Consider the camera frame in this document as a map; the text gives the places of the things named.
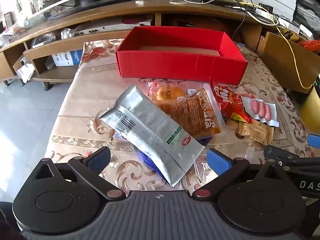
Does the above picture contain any white power strip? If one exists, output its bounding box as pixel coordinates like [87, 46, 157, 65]
[255, 7, 300, 33]

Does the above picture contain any red gummy candy packet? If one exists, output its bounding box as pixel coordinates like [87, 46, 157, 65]
[210, 82, 253, 124]

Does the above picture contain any gold snack packet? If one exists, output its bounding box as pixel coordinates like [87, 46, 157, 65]
[236, 120, 275, 146]

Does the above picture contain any black cable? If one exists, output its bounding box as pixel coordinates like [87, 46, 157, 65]
[231, 5, 253, 43]

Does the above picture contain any wooden TV stand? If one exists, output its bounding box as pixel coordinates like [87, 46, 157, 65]
[0, 0, 320, 93]

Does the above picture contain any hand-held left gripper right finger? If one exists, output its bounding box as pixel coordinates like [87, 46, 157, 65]
[192, 148, 288, 200]

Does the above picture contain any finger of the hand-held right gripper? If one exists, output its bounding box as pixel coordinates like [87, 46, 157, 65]
[307, 134, 320, 148]
[264, 144, 320, 167]

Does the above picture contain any blue snack packet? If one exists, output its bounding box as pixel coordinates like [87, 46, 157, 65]
[137, 148, 160, 170]

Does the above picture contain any long silver snack packet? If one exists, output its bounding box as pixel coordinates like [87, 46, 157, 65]
[98, 85, 205, 187]

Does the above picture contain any red cardboard box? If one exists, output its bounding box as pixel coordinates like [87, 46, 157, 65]
[115, 26, 248, 85]

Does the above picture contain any pink sausage packet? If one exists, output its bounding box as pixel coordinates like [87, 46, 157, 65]
[241, 96, 280, 127]

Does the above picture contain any white appliance carton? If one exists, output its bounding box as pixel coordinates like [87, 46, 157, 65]
[52, 50, 83, 67]

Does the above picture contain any red printed cake packet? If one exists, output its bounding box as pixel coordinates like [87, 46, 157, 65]
[147, 81, 190, 102]

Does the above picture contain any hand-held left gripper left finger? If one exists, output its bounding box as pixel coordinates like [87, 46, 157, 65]
[32, 146, 125, 201]

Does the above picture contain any yellow cable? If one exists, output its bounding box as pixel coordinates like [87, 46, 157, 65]
[200, 0, 314, 89]

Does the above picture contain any floral tablecloth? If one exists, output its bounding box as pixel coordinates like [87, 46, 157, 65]
[45, 39, 318, 198]

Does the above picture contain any yellow bin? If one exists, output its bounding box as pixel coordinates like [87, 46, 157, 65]
[300, 87, 320, 130]

